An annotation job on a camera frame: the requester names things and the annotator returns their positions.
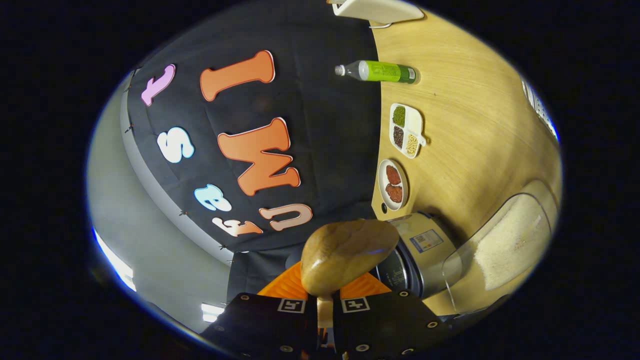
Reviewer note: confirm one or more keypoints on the white ribbed object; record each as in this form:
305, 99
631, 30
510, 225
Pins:
539, 107

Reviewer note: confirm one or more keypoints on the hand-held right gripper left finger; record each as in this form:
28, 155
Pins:
270, 325

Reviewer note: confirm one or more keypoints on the green drink bottle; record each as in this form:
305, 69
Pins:
382, 71

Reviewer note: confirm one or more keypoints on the small ceiling light panel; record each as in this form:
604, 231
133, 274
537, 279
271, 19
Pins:
212, 312

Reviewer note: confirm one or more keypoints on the dark red beans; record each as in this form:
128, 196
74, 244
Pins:
398, 136

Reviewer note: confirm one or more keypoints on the dark grey rice cooker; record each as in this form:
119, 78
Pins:
425, 250

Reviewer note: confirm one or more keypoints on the white rice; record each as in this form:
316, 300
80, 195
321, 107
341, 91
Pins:
507, 245

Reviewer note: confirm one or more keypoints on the white divided dish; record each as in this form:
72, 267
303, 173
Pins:
414, 122

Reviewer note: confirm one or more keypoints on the round white plate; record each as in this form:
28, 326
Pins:
384, 186

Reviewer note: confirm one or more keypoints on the wooden spoon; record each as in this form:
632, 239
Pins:
345, 255

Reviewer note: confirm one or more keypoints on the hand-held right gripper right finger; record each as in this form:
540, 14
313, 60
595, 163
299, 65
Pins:
380, 325

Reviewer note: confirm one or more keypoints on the black backdrop cloth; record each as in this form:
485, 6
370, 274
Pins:
340, 150

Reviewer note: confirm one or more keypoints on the green mung beans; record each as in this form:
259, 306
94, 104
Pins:
398, 116

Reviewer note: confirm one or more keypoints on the white toaster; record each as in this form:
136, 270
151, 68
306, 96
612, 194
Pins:
377, 9

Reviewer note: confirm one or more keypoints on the clear plastic rice container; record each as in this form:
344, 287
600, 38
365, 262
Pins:
465, 280

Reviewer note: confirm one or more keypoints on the brown meat patty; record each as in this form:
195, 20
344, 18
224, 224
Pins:
393, 175
394, 193

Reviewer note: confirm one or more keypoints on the pale yellow beans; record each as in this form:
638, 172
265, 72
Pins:
412, 144

